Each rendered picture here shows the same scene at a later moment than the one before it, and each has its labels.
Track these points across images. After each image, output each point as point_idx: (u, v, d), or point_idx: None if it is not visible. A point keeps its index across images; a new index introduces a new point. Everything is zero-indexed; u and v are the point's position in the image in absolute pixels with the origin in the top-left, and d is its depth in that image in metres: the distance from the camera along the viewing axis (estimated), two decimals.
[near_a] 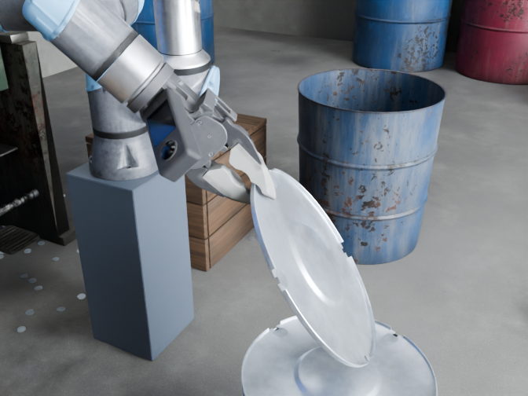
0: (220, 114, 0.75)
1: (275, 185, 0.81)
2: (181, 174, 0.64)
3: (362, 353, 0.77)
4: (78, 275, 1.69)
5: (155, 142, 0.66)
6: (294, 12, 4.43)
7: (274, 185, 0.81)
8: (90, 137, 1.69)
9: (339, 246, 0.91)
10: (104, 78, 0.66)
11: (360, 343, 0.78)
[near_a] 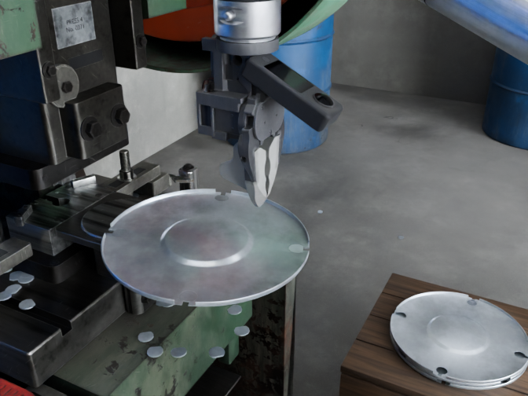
0: None
1: (291, 247, 0.82)
2: (327, 126, 0.65)
3: (116, 230, 0.84)
4: None
5: (298, 89, 0.64)
6: (397, 67, 3.95)
7: (292, 247, 0.82)
8: (350, 367, 1.21)
9: (193, 300, 0.71)
10: (267, 5, 0.62)
11: (121, 236, 0.83)
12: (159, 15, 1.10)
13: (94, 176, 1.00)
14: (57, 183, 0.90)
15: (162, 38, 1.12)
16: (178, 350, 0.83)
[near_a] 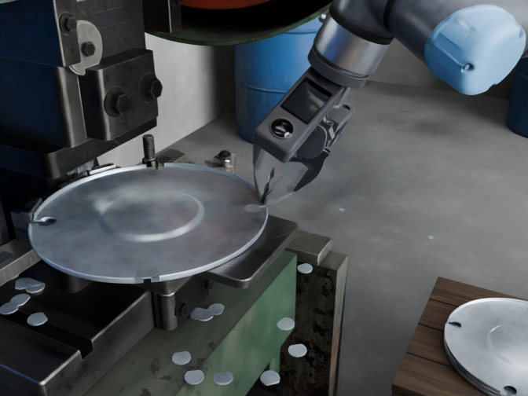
0: None
1: (247, 208, 0.75)
2: (262, 147, 0.61)
3: None
4: None
5: (285, 104, 0.62)
6: (415, 60, 3.80)
7: (247, 207, 0.75)
8: (402, 385, 1.06)
9: (155, 275, 0.62)
10: (335, 26, 0.60)
11: None
12: None
13: (115, 164, 0.84)
14: (72, 171, 0.75)
15: None
16: (223, 375, 0.67)
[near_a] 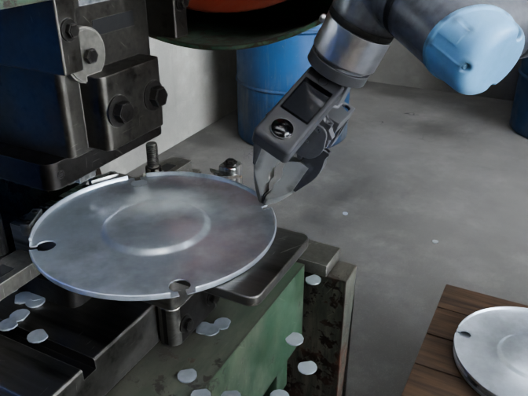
0: None
1: (140, 185, 0.81)
2: (262, 147, 0.61)
3: None
4: None
5: (285, 104, 0.62)
6: (417, 61, 3.77)
7: (137, 185, 0.81)
8: None
9: (258, 205, 0.76)
10: (335, 26, 0.60)
11: None
12: None
13: (117, 173, 0.82)
14: (74, 181, 0.72)
15: None
16: (231, 394, 0.65)
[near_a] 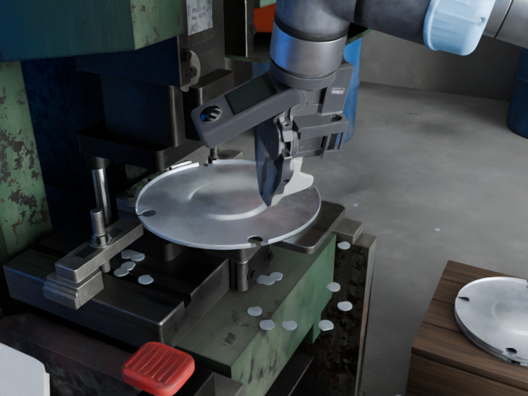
0: (325, 141, 0.67)
1: None
2: None
3: None
4: None
5: (229, 94, 0.63)
6: (419, 64, 3.99)
7: None
8: (420, 347, 1.25)
9: (202, 167, 1.04)
10: (273, 20, 0.58)
11: None
12: (269, 9, 1.12)
13: (190, 160, 1.04)
14: None
15: None
16: (289, 323, 0.87)
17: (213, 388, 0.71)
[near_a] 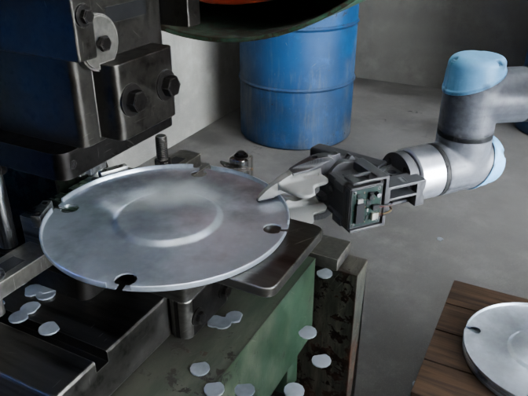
0: None
1: None
2: None
3: None
4: None
5: None
6: (420, 60, 3.76)
7: None
8: (422, 393, 1.02)
9: None
10: None
11: None
12: None
13: (126, 165, 0.81)
14: (84, 173, 0.71)
15: None
16: (244, 387, 0.64)
17: None
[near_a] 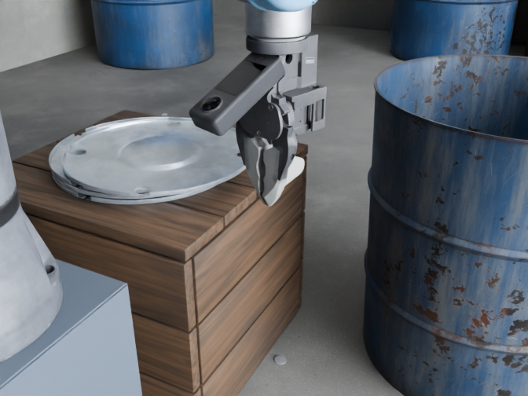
0: (309, 113, 0.72)
1: None
2: (200, 127, 0.65)
3: None
4: None
5: (219, 86, 0.65)
6: None
7: None
8: None
9: None
10: (245, 1, 0.64)
11: None
12: None
13: None
14: None
15: None
16: None
17: None
